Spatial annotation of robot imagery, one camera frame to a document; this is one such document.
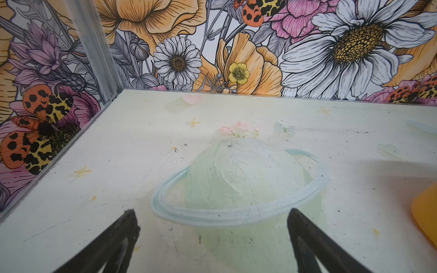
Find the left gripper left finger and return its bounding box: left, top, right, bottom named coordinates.
left=56, top=209, right=141, bottom=273

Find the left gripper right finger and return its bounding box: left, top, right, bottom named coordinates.
left=287, top=208, right=371, bottom=273

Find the yellow plastic bin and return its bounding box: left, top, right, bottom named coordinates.
left=411, top=182, right=437, bottom=248

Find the left aluminium corner post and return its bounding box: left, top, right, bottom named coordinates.
left=66, top=1, right=124, bottom=104

